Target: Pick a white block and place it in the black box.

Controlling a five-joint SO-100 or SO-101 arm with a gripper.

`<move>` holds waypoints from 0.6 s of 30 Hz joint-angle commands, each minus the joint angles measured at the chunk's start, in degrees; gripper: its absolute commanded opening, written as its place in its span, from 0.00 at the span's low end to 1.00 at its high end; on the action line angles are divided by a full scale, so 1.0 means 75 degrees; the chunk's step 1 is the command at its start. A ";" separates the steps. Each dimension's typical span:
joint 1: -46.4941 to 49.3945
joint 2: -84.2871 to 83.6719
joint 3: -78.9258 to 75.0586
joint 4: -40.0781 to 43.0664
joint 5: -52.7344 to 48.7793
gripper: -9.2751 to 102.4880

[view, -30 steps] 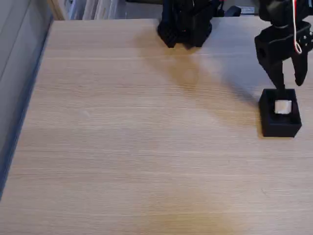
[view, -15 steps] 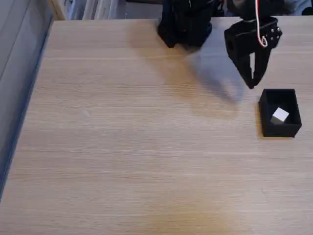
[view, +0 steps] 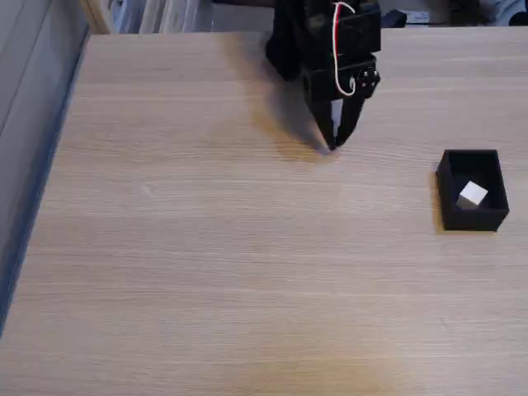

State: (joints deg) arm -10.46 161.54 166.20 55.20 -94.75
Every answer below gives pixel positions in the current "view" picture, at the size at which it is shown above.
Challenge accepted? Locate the white cube block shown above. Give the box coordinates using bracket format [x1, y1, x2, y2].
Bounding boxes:
[455, 180, 489, 210]

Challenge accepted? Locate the black open box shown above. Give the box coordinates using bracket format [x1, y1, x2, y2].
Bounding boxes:
[436, 148, 512, 233]

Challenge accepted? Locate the dark blue object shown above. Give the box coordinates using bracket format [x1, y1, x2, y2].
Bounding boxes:
[379, 9, 408, 29]

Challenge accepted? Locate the light wooden strip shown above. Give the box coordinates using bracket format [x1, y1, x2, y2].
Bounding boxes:
[79, 0, 113, 35]

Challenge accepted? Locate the white and red servo cable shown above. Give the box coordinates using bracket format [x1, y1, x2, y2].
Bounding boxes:
[331, 1, 359, 97]

